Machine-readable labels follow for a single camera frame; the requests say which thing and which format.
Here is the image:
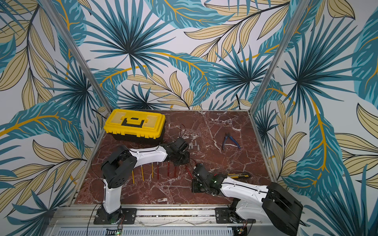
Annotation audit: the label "gold carving knife reversed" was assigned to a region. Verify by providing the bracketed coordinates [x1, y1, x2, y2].
[140, 165, 145, 182]

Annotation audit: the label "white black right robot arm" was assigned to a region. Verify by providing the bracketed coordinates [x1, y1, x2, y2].
[192, 163, 303, 236]

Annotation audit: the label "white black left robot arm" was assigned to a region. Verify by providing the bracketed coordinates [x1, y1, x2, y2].
[101, 137, 190, 214]

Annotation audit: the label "yellow black utility knife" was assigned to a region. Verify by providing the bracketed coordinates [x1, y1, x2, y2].
[227, 172, 252, 179]

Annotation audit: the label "yellow black plastic toolbox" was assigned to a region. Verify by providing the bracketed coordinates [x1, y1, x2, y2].
[104, 109, 166, 146]

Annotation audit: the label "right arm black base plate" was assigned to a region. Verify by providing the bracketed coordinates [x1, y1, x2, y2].
[215, 207, 256, 224]

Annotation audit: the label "blue handled pliers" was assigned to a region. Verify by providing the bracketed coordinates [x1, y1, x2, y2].
[221, 133, 241, 151]

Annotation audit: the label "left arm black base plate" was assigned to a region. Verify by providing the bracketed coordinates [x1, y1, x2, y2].
[94, 207, 137, 225]

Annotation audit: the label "aluminium front frame rail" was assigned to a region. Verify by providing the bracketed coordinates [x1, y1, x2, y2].
[44, 204, 300, 228]

